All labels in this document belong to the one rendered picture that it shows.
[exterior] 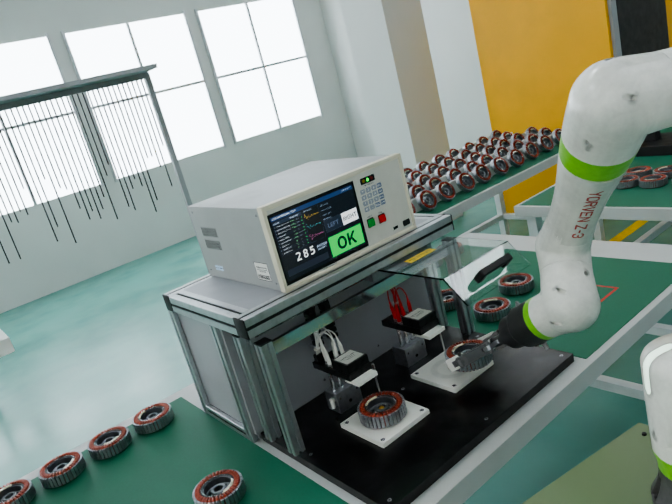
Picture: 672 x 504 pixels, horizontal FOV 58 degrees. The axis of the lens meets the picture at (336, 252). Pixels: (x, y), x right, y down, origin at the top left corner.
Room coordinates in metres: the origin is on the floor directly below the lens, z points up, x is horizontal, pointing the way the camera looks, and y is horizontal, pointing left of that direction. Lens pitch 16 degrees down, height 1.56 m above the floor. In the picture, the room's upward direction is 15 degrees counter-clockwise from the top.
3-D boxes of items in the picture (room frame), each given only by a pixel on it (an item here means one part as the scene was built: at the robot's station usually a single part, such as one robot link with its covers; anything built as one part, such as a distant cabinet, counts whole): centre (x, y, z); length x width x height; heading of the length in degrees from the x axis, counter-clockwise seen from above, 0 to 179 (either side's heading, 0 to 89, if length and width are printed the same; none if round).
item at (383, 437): (1.24, -0.01, 0.78); 0.15 x 0.15 x 0.01; 35
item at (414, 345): (1.50, -0.12, 0.80); 0.07 x 0.05 x 0.06; 125
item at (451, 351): (1.32, -0.25, 0.83); 0.11 x 0.11 x 0.04
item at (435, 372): (1.38, -0.21, 0.78); 0.15 x 0.15 x 0.01; 35
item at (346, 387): (1.36, 0.07, 0.80); 0.07 x 0.05 x 0.06; 125
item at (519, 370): (1.32, -0.10, 0.76); 0.64 x 0.47 x 0.02; 125
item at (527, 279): (1.82, -0.54, 0.77); 0.11 x 0.11 x 0.04
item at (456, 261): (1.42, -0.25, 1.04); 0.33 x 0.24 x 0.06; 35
